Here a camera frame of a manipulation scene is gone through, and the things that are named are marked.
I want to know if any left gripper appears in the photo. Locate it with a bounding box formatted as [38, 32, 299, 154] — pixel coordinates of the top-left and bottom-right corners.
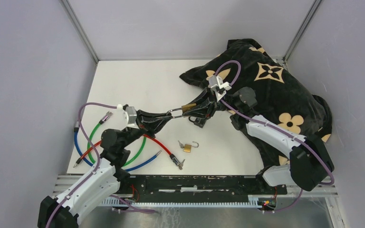
[120, 109, 173, 148]

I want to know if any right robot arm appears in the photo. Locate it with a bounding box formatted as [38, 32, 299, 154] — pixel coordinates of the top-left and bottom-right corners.
[182, 87, 335, 194]

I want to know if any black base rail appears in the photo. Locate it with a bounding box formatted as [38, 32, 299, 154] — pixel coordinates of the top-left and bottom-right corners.
[116, 175, 287, 203]

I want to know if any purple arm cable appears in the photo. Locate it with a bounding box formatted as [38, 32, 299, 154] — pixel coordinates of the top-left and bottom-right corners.
[214, 60, 336, 212]
[45, 102, 159, 228]

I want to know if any blue cable lock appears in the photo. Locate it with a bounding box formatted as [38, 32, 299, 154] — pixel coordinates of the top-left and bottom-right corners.
[73, 118, 163, 172]

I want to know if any black floral blanket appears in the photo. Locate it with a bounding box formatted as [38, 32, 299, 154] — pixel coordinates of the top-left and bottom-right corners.
[179, 38, 333, 167]

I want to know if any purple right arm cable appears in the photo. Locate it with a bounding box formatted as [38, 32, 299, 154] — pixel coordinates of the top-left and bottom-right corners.
[214, 60, 336, 212]

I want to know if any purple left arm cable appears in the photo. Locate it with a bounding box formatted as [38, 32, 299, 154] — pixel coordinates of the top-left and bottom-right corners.
[45, 102, 159, 228]

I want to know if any black padlock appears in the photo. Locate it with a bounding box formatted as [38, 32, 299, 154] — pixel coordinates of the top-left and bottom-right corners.
[188, 116, 209, 128]

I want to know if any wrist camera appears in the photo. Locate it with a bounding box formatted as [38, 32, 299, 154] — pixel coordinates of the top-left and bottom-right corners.
[208, 75, 231, 95]
[116, 104, 139, 129]

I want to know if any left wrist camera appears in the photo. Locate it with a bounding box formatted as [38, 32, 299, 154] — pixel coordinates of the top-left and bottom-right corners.
[116, 104, 139, 129]

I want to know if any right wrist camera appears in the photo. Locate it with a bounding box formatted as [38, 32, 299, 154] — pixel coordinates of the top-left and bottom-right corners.
[208, 75, 231, 95]

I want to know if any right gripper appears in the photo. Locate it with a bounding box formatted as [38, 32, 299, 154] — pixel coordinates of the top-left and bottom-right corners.
[182, 87, 240, 119]

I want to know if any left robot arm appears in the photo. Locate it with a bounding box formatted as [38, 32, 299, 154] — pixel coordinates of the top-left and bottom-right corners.
[37, 106, 173, 228]

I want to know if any red cable lock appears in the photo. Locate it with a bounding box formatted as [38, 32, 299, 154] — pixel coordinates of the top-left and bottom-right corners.
[73, 133, 184, 171]

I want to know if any green cable lock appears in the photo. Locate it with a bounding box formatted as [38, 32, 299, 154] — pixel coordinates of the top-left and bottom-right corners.
[81, 111, 146, 166]

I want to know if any large brass padlock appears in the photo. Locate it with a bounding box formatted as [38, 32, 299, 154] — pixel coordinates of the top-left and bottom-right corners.
[166, 103, 197, 119]

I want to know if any small brass padlock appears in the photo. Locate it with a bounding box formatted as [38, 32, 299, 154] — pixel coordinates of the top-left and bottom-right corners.
[178, 141, 199, 153]

